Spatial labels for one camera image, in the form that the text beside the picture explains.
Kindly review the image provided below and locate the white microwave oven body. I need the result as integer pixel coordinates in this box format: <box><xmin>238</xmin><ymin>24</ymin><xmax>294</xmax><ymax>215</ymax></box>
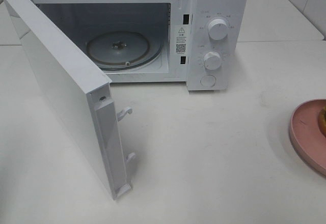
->
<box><xmin>31</xmin><ymin>0</ymin><xmax>247</xmax><ymax>91</ymax></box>

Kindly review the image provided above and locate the white microwave door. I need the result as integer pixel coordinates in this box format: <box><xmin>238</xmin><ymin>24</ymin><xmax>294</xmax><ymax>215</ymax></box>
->
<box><xmin>4</xmin><ymin>0</ymin><xmax>135</xmax><ymax>199</ymax></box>

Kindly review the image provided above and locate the white timer knob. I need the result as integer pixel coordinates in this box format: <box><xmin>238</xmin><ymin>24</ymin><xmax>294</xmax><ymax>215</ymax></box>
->
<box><xmin>204</xmin><ymin>52</ymin><xmax>222</xmax><ymax>70</ymax></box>

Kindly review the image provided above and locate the burger with lettuce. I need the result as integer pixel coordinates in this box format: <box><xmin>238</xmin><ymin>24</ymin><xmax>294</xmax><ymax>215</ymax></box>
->
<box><xmin>318</xmin><ymin>106</ymin><xmax>326</xmax><ymax>136</ymax></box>

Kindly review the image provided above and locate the upper white power knob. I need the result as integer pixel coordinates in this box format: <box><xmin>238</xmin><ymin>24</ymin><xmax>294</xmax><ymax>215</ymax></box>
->
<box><xmin>207</xmin><ymin>17</ymin><xmax>229</xmax><ymax>41</ymax></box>

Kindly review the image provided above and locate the round white door button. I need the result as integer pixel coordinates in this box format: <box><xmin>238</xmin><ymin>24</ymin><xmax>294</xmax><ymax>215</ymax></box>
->
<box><xmin>200</xmin><ymin>75</ymin><xmax>216</xmax><ymax>88</ymax></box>

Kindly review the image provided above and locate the pink round plate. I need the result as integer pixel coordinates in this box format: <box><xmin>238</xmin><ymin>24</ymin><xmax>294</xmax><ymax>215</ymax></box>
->
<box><xmin>289</xmin><ymin>99</ymin><xmax>325</xmax><ymax>175</ymax></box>

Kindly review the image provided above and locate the glass microwave turntable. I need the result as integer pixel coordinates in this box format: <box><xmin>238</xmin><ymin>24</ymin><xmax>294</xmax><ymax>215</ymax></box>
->
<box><xmin>86</xmin><ymin>31</ymin><xmax>163</xmax><ymax>71</ymax></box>

